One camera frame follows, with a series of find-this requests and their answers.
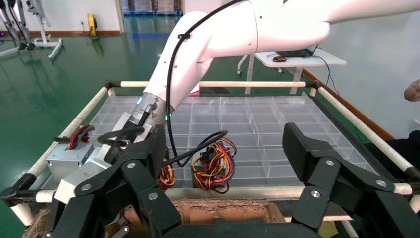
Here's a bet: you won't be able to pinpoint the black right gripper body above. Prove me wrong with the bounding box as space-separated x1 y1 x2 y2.
104 141 132 165

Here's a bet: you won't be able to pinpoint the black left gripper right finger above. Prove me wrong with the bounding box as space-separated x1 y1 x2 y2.
282 122 396 230

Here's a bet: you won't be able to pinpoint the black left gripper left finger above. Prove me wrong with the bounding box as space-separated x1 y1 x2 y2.
74 124 182 238

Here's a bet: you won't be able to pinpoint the person's bare hand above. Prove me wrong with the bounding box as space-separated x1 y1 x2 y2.
404 79 420 102

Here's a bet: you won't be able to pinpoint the grey power supply left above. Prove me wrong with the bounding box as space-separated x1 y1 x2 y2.
54 112 155 205

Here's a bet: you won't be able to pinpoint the white rack pipe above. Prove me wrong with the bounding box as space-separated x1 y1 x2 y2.
34 183 413 203
28 87 109 178
316 86 413 173
119 80 308 89
10 203 35 227

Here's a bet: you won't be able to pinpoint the clear acrylic divider tray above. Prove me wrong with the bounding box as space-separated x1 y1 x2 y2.
87 92 376 189

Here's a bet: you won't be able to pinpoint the black round object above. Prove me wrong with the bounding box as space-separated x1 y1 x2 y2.
199 86 230 96

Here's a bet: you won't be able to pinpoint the brown cardboard divider box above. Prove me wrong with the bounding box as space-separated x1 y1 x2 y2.
22 198 286 238

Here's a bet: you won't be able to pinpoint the white desk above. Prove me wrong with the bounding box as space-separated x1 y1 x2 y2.
237 49 348 95

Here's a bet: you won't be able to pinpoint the black laptop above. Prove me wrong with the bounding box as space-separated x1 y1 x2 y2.
277 46 317 58

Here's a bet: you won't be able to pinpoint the dark trousers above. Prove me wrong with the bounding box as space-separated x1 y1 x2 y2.
364 129 420 183

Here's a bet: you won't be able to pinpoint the white metal floor stand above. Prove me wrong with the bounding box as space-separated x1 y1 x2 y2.
26 0 63 60

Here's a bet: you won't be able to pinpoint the yellow device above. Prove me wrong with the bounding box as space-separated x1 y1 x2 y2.
87 13 99 37

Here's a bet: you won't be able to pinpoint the blue pallet row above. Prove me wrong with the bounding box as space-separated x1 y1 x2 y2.
122 9 183 16

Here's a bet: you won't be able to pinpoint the grey black floor stand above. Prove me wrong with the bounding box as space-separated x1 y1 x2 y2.
0 0 35 58

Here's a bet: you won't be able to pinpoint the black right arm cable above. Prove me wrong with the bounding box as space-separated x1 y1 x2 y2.
97 0 245 168

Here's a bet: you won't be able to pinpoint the blue cable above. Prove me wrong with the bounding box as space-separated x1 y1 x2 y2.
312 55 340 98

